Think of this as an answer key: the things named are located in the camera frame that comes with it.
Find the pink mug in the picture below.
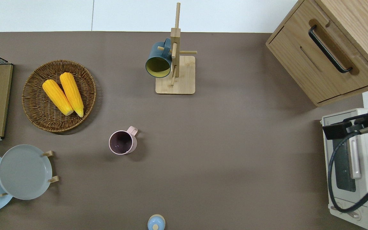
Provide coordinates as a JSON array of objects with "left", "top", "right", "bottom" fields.
[{"left": 109, "top": 126, "right": 139, "bottom": 156}]

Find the wooden cabinet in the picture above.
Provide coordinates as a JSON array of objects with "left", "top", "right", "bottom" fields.
[{"left": 266, "top": 0, "right": 368, "bottom": 107}]

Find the brown table mat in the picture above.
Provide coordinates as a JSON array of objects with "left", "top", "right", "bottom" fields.
[{"left": 0, "top": 31, "right": 365, "bottom": 230}]

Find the wooden mug tree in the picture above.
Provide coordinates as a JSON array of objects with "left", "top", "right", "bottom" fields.
[{"left": 155, "top": 3, "right": 198, "bottom": 95}]

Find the dark blue mug yellow inside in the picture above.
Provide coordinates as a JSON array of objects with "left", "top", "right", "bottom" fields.
[{"left": 145, "top": 38, "right": 173, "bottom": 78}]

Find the yellow corn cob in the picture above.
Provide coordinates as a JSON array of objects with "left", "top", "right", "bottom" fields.
[
  {"left": 42, "top": 79, "right": 74, "bottom": 116},
  {"left": 59, "top": 72, "right": 84, "bottom": 118}
]

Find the wooden plate rack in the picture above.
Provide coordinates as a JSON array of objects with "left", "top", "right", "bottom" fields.
[{"left": 0, "top": 150, "right": 59, "bottom": 197}]

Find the brown wicker basket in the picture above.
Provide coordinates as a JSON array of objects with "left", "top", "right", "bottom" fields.
[{"left": 22, "top": 60, "right": 97, "bottom": 133}]

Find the grey plate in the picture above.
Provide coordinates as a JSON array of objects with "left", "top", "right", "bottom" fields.
[{"left": 0, "top": 144, "right": 53, "bottom": 200}]

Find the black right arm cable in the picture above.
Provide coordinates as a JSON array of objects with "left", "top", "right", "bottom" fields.
[{"left": 328, "top": 121, "right": 368, "bottom": 213}]

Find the black cabinet handle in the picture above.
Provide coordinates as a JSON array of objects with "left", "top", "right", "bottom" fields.
[{"left": 308, "top": 25, "right": 353, "bottom": 73}]

